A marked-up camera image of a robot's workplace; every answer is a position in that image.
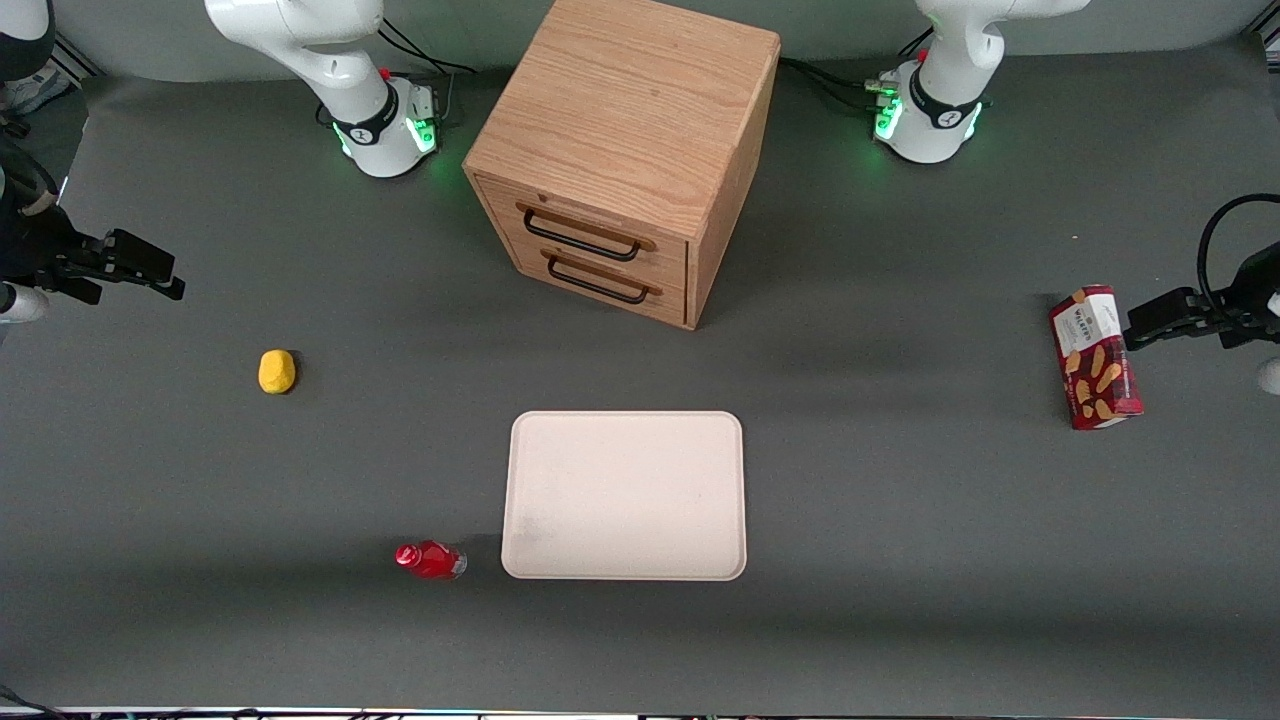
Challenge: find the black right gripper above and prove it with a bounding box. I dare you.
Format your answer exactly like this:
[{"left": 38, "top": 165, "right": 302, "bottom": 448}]
[{"left": 0, "top": 205, "right": 187, "bottom": 307}]

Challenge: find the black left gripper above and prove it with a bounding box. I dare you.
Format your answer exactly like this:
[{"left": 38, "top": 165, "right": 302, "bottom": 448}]
[{"left": 1123, "top": 240, "right": 1280, "bottom": 352}]

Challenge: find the red coke bottle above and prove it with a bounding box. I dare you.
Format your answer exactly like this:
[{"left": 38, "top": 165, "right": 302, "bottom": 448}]
[{"left": 394, "top": 539, "right": 469, "bottom": 582}]

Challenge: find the beige plastic tray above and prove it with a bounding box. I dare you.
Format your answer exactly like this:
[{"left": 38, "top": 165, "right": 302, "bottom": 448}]
[{"left": 500, "top": 410, "right": 749, "bottom": 582}]

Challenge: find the red shortbread cookie box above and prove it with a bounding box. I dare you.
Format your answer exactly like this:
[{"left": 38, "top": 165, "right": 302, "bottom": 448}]
[{"left": 1048, "top": 284, "right": 1146, "bottom": 431}]

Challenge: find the yellow lemon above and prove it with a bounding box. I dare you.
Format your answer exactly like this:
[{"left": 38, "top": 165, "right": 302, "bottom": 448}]
[{"left": 258, "top": 349, "right": 298, "bottom": 396}]

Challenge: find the grey table mat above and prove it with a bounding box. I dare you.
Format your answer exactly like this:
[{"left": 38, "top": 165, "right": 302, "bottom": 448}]
[{"left": 0, "top": 35, "right": 1280, "bottom": 716}]

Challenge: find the wooden drawer front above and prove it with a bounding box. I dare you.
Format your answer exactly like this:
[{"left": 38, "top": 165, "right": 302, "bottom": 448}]
[
  {"left": 476, "top": 172, "right": 691, "bottom": 291},
  {"left": 505, "top": 232, "right": 689, "bottom": 328}
]

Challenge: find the wooden drawer cabinet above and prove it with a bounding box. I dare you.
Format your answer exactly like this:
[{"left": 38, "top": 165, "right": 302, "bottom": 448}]
[{"left": 462, "top": 0, "right": 782, "bottom": 331}]

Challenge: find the black looped gripper cable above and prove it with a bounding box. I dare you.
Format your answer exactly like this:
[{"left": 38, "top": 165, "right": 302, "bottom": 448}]
[{"left": 1196, "top": 193, "right": 1280, "bottom": 307}]

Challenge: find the black arm base cable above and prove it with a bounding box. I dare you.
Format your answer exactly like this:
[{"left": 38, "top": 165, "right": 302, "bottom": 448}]
[
  {"left": 779, "top": 57, "right": 887, "bottom": 113},
  {"left": 377, "top": 17, "right": 479, "bottom": 77}
]

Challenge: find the black drawer handle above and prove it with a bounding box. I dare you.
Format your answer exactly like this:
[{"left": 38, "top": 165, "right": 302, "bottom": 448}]
[
  {"left": 540, "top": 249, "right": 665, "bottom": 306},
  {"left": 516, "top": 200, "right": 659, "bottom": 264}
]

